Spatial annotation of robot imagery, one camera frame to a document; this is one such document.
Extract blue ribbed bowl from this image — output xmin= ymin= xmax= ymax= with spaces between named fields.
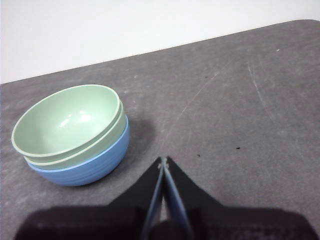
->
xmin=26 ymin=114 xmax=131 ymax=187

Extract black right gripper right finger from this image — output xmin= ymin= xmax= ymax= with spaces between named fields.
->
xmin=164 ymin=156 xmax=224 ymax=240

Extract green ribbed bowl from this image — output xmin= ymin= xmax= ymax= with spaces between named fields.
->
xmin=11 ymin=84 xmax=121 ymax=157
xmin=23 ymin=99 xmax=125 ymax=165

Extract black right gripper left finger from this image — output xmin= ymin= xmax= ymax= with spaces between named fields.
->
xmin=107 ymin=156 xmax=166 ymax=240

